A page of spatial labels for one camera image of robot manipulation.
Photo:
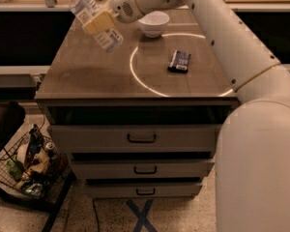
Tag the top drawer with handle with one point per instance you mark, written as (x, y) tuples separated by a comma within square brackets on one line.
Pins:
[(135, 138)]

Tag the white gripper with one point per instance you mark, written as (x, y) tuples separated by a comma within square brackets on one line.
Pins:
[(123, 4)]

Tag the grey drawer cabinet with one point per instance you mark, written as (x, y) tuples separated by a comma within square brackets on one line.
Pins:
[(86, 86)]

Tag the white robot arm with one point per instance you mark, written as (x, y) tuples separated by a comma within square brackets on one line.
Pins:
[(253, 146)]

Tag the bottom drawer with handle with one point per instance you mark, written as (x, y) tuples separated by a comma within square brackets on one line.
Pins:
[(143, 190)]

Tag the middle drawer with handle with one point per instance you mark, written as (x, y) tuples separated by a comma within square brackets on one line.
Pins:
[(134, 169)]

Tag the clear plastic water bottle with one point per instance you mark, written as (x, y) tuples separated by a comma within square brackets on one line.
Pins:
[(107, 40)]

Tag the dark snack bar packet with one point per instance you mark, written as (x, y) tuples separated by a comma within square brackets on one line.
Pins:
[(179, 62)]

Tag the green item in basket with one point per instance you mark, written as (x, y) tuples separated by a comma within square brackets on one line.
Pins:
[(15, 169)]

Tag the white ceramic bowl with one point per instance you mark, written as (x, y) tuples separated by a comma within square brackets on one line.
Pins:
[(152, 24)]

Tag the soda can in basket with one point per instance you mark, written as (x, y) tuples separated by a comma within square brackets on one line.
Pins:
[(49, 148)]

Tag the black wire basket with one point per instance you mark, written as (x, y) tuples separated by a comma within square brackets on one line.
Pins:
[(32, 165)]

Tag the drawer with handle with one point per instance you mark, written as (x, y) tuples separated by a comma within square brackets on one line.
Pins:
[(135, 138), (134, 169), (143, 190)]

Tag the blue tape cross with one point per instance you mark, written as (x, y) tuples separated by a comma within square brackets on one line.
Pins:
[(142, 216)]

